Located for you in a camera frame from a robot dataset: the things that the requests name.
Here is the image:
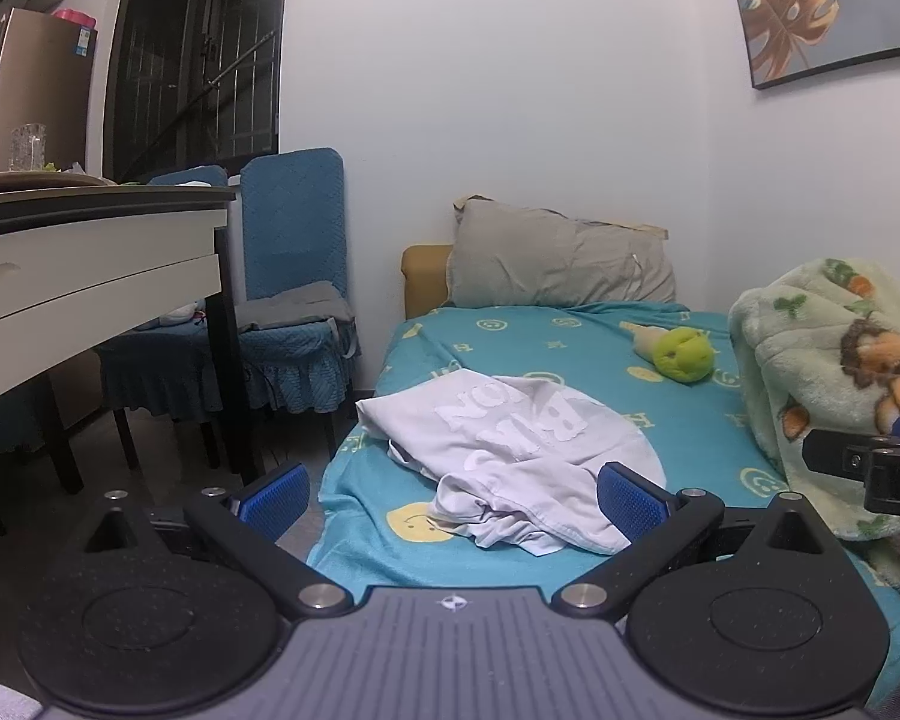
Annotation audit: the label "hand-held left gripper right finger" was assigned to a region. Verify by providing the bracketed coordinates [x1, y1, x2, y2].
[551, 463, 833, 620]

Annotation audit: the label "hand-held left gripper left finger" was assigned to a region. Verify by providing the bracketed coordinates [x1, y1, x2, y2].
[82, 463, 355, 620]

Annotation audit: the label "white t-shirt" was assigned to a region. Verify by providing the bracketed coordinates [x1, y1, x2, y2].
[355, 369, 668, 557]

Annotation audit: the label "green animal print blanket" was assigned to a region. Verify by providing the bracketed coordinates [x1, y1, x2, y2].
[727, 259, 900, 541]

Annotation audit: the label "green plush toy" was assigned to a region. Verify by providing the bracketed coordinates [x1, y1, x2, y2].
[621, 321, 715, 385]

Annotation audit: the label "grey cloth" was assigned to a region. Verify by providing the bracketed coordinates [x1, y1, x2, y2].
[236, 281, 361, 361]

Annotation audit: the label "white cloth bundle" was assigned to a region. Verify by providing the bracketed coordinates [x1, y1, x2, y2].
[139, 302, 207, 331]

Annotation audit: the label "grey pillow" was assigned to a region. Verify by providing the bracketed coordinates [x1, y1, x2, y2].
[446, 195, 677, 310]

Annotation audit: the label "white table with dark top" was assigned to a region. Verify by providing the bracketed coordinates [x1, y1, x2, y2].
[0, 172, 260, 537]

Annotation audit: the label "person's grey shorts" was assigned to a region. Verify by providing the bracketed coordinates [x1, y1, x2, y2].
[0, 671, 46, 720]

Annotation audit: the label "clear glass vase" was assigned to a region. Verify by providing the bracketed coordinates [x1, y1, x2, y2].
[9, 124, 47, 172]

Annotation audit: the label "framed leaf painting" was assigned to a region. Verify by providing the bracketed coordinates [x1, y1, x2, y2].
[722, 0, 900, 91]

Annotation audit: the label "dark metal grille door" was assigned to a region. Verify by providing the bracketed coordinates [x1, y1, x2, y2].
[103, 0, 282, 185]

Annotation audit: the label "cardboard box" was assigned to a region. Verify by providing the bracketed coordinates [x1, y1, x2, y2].
[0, 7, 98, 177]

